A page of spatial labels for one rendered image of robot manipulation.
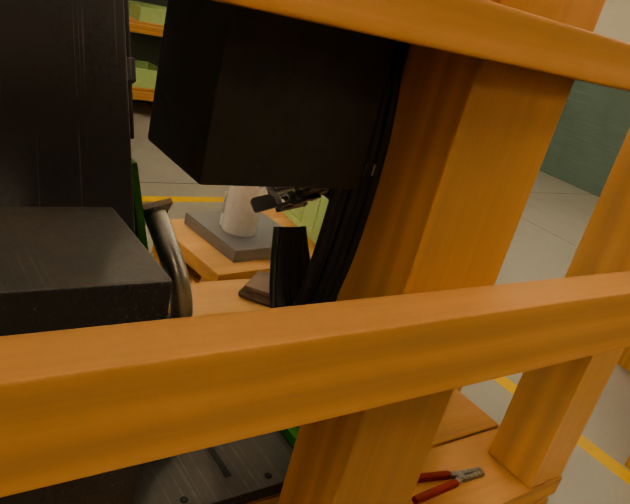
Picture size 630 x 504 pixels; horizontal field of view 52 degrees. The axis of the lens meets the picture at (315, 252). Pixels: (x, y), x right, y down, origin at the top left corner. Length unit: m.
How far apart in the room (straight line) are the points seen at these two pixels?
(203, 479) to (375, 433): 0.28
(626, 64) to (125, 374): 0.50
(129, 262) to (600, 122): 8.19
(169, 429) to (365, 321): 0.18
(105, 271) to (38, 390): 0.22
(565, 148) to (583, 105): 0.56
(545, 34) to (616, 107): 8.03
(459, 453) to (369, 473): 0.39
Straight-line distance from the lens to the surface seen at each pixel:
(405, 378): 0.61
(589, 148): 8.69
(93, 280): 0.60
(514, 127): 0.64
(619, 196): 0.99
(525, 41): 0.54
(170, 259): 0.85
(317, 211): 2.00
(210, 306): 1.29
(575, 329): 0.81
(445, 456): 1.12
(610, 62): 0.65
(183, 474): 0.91
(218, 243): 1.66
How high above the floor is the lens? 1.52
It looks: 22 degrees down
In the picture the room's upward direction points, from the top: 15 degrees clockwise
